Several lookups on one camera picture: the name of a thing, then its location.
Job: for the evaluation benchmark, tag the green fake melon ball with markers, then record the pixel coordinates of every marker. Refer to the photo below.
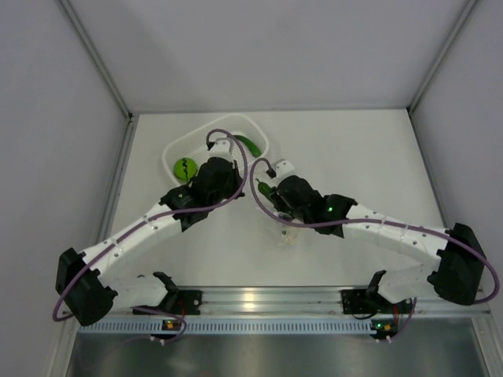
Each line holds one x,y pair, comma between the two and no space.
185,169

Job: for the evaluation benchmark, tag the green fake pepper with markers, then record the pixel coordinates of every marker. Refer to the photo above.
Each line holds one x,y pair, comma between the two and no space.
252,147
266,191

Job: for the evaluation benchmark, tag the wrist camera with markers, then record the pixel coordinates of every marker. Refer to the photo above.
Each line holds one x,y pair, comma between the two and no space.
283,169
221,148

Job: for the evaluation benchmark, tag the white slotted cable duct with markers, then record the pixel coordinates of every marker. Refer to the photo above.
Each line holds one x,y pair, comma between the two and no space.
234,326

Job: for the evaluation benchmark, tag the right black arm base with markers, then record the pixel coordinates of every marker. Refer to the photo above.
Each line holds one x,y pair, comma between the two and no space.
360,303

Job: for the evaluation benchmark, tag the clear zip top bag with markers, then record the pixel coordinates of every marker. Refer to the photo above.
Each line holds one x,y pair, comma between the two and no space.
281,234

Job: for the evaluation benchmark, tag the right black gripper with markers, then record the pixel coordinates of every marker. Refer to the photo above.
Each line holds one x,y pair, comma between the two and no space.
279,201

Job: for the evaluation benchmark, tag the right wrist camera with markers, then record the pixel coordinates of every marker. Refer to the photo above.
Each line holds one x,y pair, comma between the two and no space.
283,169

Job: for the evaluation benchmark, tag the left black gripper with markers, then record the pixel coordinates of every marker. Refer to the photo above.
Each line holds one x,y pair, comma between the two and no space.
237,182

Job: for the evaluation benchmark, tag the aluminium mounting rail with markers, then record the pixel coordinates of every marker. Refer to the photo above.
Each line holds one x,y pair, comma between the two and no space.
311,301

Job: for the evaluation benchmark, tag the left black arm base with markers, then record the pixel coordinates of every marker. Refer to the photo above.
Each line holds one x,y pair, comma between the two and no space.
180,303

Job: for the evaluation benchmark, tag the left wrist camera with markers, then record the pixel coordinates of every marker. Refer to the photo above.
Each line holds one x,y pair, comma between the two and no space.
221,148

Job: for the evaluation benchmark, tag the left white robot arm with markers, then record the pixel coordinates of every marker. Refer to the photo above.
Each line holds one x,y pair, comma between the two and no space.
88,281

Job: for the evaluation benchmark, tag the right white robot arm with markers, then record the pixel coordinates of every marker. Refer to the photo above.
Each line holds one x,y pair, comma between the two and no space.
449,261

